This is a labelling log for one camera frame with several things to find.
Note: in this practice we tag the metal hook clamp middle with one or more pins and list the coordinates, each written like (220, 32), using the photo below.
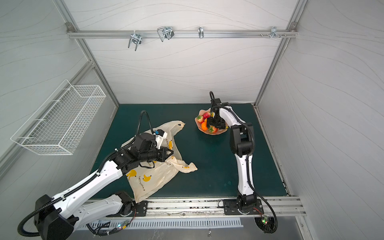
(165, 32)

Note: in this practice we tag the cream banana-print plastic bag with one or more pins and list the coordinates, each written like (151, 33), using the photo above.
(147, 180)

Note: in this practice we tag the red strawberry front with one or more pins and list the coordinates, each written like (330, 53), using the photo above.
(212, 130)

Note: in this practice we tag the metal bracket clamp right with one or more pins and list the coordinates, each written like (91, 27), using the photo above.
(274, 33)

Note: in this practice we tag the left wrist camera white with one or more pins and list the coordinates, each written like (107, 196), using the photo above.
(160, 136)

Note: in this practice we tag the pink scalloped fruit bowl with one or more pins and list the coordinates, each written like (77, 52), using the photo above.
(201, 112)

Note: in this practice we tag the white wire basket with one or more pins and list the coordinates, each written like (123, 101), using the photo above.
(58, 125)

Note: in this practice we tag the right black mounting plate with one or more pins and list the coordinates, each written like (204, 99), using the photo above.
(233, 207)

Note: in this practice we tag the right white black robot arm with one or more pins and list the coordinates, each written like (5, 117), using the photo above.
(242, 145)

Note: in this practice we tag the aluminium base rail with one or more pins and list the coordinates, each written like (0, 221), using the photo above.
(208, 207)

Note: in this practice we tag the metal hook clamp small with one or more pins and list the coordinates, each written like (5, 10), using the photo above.
(201, 32)

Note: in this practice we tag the black mounting plate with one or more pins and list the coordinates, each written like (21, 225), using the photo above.
(136, 209)
(233, 207)

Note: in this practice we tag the pale red strawberry left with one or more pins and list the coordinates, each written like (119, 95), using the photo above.
(200, 119)

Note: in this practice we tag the red strawberry top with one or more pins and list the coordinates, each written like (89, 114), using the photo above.
(207, 115)

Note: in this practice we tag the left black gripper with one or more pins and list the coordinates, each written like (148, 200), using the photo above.
(163, 156)

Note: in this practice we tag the white slotted cable duct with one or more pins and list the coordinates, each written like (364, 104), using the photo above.
(185, 223)

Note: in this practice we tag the orange mandarin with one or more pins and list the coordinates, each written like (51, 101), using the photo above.
(204, 126)

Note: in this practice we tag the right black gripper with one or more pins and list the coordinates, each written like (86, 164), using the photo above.
(216, 121)

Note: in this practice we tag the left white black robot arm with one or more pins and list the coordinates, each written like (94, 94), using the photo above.
(57, 217)

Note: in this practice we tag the aluminium top crossbar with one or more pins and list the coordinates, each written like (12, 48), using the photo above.
(179, 34)

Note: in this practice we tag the metal hook clamp left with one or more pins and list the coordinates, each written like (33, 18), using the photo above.
(135, 40)

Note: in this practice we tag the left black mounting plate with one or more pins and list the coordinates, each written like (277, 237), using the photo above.
(136, 209)

